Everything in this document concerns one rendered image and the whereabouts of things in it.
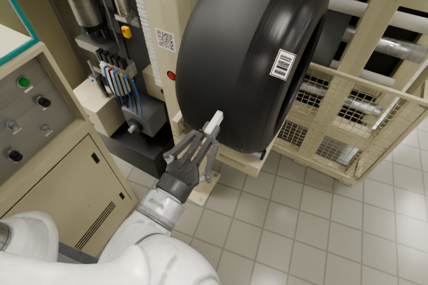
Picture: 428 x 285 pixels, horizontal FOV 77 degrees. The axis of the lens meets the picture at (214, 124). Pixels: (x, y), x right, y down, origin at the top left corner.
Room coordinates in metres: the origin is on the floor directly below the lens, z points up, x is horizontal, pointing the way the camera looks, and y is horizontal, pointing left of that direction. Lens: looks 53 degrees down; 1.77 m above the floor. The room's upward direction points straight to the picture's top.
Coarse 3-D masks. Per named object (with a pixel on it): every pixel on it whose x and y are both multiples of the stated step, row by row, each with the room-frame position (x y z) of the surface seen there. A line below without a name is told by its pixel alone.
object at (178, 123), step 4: (180, 112) 0.68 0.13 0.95; (176, 116) 0.66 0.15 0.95; (180, 116) 0.66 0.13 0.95; (172, 120) 0.64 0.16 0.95; (176, 120) 0.64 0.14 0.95; (180, 120) 0.65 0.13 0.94; (176, 124) 0.63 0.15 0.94; (180, 124) 0.65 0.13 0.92; (184, 124) 0.66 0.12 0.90; (176, 128) 0.64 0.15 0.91; (180, 128) 0.64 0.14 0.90; (184, 128) 0.66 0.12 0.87; (176, 132) 0.64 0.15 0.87; (180, 132) 0.64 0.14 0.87
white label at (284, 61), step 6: (282, 54) 0.48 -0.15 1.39; (288, 54) 0.48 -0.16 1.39; (294, 54) 0.48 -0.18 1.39; (276, 60) 0.48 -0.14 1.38; (282, 60) 0.48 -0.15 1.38; (288, 60) 0.48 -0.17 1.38; (276, 66) 0.47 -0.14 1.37; (282, 66) 0.47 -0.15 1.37; (288, 66) 0.47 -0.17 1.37; (276, 72) 0.46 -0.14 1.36; (282, 72) 0.46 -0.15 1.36; (288, 72) 0.46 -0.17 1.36; (282, 78) 0.45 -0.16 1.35
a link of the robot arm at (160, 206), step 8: (152, 192) 0.22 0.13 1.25; (160, 192) 0.22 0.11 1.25; (144, 200) 0.21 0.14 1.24; (152, 200) 0.20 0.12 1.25; (160, 200) 0.20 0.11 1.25; (168, 200) 0.20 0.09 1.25; (176, 200) 0.21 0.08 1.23; (136, 208) 0.20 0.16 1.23; (144, 208) 0.19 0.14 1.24; (152, 208) 0.19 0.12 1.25; (160, 208) 0.19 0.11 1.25; (168, 208) 0.19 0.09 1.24; (176, 208) 0.19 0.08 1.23; (152, 216) 0.17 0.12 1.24; (160, 216) 0.17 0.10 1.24; (168, 216) 0.18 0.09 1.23; (176, 216) 0.18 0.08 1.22; (160, 224) 0.16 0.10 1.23; (168, 224) 0.16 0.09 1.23
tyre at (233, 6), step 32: (224, 0) 0.62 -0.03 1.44; (256, 0) 0.60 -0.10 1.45; (288, 0) 0.59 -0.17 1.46; (320, 0) 0.64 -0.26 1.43; (192, 32) 0.58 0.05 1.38; (224, 32) 0.55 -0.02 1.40; (256, 32) 0.53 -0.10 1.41; (288, 32) 0.52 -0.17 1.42; (320, 32) 0.80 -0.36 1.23; (192, 64) 0.52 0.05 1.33; (224, 64) 0.50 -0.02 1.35; (256, 64) 0.47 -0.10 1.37; (192, 96) 0.49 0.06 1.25; (224, 96) 0.46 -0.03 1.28; (256, 96) 0.43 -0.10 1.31; (288, 96) 0.72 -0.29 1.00; (192, 128) 0.50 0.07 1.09; (224, 128) 0.43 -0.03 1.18; (256, 128) 0.41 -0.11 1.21
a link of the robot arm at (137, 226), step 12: (132, 216) 0.18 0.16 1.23; (144, 216) 0.17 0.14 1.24; (120, 228) 0.15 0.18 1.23; (132, 228) 0.15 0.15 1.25; (144, 228) 0.15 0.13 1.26; (156, 228) 0.15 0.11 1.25; (120, 240) 0.13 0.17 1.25; (132, 240) 0.12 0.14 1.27; (108, 252) 0.11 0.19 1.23; (120, 252) 0.11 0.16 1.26
